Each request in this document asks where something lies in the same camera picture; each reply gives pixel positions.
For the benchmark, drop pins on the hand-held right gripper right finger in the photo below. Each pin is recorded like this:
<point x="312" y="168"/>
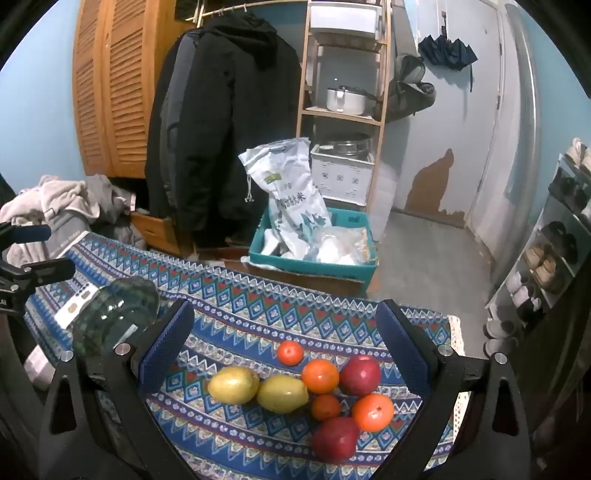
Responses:
<point x="401" y="344"/>

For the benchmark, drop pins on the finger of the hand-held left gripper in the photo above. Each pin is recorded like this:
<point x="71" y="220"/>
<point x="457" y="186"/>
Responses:
<point x="27" y="233"/>
<point x="46" y="271"/>

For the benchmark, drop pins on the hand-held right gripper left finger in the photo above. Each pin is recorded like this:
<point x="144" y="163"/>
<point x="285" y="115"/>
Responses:
<point x="166" y="344"/>

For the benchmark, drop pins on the dark glass bowl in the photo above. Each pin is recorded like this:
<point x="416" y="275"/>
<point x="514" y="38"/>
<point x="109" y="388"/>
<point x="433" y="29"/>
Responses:
<point x="115" y="314"/>

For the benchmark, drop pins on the orange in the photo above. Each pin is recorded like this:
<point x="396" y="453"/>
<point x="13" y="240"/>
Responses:
<point x="373" y="412"/>
<point x="320" y="376"/>

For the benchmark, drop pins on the red apple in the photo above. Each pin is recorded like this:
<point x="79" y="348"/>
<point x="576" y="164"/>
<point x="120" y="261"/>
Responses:
<point x="334" y="439"/>
<point x="360" y="374"/>

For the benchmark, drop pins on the light beige garment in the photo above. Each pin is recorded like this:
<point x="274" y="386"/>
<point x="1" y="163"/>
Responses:
<point x="46" y="198"/>

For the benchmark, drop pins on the grey printed garment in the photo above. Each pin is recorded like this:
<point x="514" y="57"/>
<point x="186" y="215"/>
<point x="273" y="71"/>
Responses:
<point x="69" y="233"/>

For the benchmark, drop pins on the dark grey garment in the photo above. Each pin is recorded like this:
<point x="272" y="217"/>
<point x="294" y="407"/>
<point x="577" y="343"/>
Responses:
<point x="108" y="198"/>

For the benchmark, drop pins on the blue patterned tablecloth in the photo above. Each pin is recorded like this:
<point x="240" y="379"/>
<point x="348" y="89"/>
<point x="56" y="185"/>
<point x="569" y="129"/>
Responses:
<point x="258" y="323"/>

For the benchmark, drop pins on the small tangerine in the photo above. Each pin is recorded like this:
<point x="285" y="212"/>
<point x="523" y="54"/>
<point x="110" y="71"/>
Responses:
<point x="290" y="353"/>
<point x="325" y="407"/>

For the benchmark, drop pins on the wooden drawer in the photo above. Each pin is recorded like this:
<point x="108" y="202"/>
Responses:
<point x="154" y="230"/>

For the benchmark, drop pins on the white plastic bag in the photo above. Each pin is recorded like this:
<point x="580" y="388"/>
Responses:
<point x="341" y="247"/>

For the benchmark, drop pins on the teal plastic crate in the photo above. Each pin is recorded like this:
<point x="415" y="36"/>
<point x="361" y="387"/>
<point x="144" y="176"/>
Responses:
<point x="304" y="268"/>

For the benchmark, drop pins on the shoe rack with shoes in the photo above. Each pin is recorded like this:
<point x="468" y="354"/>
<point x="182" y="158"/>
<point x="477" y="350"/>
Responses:
<point x="540" y="265"/>

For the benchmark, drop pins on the wooden louvered wardrobe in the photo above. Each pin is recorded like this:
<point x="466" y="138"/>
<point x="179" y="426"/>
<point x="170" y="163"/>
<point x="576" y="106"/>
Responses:
<point x="120" y="92"/>

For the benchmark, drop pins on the white plastic basket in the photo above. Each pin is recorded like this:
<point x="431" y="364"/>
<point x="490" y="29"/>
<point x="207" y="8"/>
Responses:
<point x="341" y="177"/>

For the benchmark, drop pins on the white rice bag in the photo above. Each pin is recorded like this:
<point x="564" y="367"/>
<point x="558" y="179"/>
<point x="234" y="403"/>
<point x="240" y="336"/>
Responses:
<point x="286" y="194"/>

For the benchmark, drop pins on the steel pot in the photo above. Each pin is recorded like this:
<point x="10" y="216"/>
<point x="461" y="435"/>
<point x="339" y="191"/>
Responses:
<point x="346" y="145"/>

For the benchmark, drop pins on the grey jacket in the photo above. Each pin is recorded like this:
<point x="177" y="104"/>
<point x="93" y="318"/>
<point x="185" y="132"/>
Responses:
<point x="178" y="83"/>

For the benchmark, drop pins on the white door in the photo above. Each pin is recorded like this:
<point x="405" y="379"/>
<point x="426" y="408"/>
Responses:
<point x="489" y="138"/>

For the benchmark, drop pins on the black coat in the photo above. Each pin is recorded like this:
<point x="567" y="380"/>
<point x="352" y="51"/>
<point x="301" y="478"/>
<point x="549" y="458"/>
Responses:
<point x="231" y="115"/>

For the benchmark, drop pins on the wooden shelf rack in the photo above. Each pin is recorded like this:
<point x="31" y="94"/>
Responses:
<point x="341" y="113"/>

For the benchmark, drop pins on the white pot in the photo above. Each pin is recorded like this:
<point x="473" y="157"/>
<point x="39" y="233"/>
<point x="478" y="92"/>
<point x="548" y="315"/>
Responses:
<point x="346" y="101"/>

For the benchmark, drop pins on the green bag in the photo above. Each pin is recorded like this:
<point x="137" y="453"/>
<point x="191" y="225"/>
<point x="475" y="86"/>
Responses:
<point x="408" y="92"/>

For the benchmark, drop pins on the dark blue umbrella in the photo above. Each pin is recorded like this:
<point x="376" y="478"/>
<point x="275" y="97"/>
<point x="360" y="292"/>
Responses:
<point x="445" y="50"/>

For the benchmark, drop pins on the white storage box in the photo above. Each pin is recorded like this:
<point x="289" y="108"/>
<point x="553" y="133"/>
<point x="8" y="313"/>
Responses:
<point x="344" y="18"/>

